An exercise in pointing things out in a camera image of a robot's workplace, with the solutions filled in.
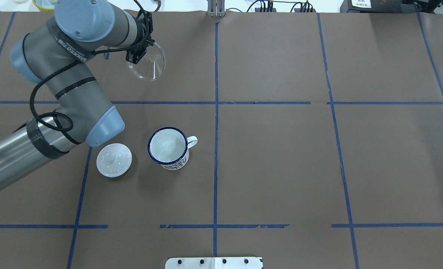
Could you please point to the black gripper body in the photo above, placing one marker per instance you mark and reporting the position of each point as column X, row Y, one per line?
column 136, row 53

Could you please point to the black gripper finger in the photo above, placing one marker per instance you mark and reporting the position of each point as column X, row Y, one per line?
column 135, row 55

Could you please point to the white enamel cup lid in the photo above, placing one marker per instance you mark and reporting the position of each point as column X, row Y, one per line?
column 114, row 160

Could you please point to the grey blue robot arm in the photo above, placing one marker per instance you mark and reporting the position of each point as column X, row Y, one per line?
column 68, row 105

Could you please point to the white enamel cup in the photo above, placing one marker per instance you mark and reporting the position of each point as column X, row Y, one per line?
column 169, row 147

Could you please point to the yellow tape roll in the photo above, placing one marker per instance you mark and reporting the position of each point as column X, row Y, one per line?
column 45, row 5

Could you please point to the black equipment box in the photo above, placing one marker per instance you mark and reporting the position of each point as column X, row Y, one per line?
column 379, row 6

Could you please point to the aluminium frame post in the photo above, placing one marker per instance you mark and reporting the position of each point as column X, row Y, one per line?
column 216, row 8

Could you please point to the black cable connector block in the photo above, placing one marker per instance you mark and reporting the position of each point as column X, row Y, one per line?
column 266, row 6
column 303, row 7

